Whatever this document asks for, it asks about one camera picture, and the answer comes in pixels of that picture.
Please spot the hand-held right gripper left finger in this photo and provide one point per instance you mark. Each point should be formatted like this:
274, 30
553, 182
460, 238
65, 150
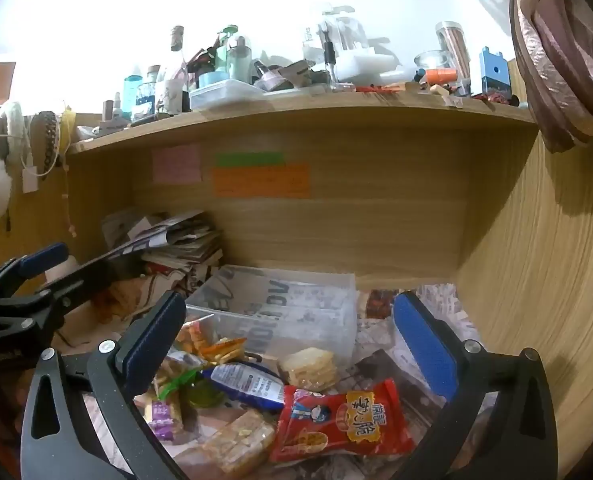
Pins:
156, 342

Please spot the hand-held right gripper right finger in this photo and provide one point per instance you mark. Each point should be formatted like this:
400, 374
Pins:
424, 345

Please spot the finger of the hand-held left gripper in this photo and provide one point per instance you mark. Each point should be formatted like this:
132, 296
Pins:
96, 272
41, 261

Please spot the red orange snack packet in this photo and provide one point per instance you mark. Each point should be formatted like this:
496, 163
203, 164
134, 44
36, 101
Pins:
192, 336

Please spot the green snack packet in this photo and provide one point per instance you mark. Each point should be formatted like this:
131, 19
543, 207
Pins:
174, 386

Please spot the purple snack packet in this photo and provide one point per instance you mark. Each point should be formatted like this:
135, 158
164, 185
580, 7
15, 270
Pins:
165, 414

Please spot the blue white snack packet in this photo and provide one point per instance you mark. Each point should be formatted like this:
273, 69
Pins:
246, 385

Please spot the pale wafer cracker packet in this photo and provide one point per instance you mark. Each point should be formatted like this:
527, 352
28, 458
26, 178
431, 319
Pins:
309, 369

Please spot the brown cracker packet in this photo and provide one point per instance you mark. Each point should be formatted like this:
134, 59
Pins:
239, 437

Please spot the clear plastic storage box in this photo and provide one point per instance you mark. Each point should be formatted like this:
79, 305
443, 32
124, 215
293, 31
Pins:
286, 305

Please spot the newspaper sheets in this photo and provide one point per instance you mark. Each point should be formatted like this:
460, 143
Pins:
401, 365

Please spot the stack of papers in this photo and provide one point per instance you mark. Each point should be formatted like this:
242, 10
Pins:
171, 240

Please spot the white paper tag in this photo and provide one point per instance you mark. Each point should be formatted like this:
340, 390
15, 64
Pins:
29, 180

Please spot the brown patterned headband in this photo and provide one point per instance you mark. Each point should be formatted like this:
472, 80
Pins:
45, 137

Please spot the pink sticky note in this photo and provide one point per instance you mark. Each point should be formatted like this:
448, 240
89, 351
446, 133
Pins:
176, 164

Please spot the yellow headband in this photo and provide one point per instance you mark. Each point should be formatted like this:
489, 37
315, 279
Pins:
67, 127

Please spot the white fluffy headband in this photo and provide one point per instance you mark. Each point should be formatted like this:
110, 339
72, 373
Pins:
14, 127

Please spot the small beige bottle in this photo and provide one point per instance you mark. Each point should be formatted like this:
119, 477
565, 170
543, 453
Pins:
108, 112

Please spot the blue bottle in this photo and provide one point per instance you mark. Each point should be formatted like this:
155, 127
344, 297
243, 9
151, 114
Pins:
133, 92

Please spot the orange sticky note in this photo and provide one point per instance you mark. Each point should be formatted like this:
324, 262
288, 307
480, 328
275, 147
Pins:
261, 181

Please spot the green sticky note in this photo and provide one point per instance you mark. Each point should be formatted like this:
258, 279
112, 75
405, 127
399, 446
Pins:
249, 159

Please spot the white mug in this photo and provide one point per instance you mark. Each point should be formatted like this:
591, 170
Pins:
171, 96

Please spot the clear lidded container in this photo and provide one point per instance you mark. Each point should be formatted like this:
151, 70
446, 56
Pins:
231, 92

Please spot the teal round tub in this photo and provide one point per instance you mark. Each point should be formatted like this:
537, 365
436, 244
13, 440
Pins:
214, 79

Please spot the corked glass bottle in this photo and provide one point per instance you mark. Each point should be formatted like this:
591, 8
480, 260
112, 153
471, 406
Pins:
177, 45

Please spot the green pump bottle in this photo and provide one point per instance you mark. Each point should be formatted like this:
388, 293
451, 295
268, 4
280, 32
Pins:
236, 60

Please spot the pink jar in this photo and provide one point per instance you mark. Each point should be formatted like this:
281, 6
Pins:
272, 80

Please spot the orange tube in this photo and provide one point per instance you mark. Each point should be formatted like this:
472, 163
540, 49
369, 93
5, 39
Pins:
441, 76

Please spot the small cardboard box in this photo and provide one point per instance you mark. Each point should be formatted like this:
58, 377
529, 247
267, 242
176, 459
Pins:
295, 74

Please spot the blue box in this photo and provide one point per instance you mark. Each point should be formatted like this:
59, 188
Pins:
494, 72

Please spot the glass bowl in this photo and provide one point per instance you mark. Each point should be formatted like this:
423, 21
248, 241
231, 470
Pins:
431, 60

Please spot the white foam box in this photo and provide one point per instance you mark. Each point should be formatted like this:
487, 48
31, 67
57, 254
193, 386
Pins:
371, 62

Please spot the glass jar of brown sticks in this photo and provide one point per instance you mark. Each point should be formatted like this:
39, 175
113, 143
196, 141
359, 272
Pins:
455, 55

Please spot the clear spray bottle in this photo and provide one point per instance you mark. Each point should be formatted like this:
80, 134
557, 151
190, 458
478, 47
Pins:
330, 67

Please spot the pink brown cloth bag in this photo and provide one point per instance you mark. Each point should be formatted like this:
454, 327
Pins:
556, 60

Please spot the clear plastic organizer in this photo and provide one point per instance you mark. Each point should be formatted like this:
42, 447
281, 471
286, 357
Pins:
339, 30

